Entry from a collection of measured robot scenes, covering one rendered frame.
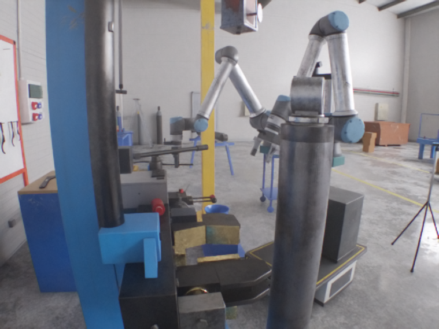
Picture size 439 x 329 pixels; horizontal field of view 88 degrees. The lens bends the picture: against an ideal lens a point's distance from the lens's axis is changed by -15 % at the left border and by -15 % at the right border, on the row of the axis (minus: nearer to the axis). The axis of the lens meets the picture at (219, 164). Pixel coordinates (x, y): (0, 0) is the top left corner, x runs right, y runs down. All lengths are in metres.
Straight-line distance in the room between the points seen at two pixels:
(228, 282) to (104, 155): 0.54
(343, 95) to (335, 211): 0.98
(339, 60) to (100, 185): 1.33
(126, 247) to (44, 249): 1.74
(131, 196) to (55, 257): 1.37
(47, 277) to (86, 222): 1.72
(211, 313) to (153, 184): 0.71
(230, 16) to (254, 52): 11.44
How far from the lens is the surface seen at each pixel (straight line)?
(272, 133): 1.38
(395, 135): 13.62
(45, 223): 2.42
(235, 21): 1.13
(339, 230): 2.24
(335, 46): 1.61
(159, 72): 11.74
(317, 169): 1.03
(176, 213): 1.34
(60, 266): 2.57
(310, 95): 1.03
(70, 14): 0.97
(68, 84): 0.93
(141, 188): 1.30
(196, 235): 1.25
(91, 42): 0.81
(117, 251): 0.85
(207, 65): 3.53
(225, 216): 1.35
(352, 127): 1.59
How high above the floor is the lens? 1.53
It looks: 12 degrees down
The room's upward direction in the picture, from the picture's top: straight up
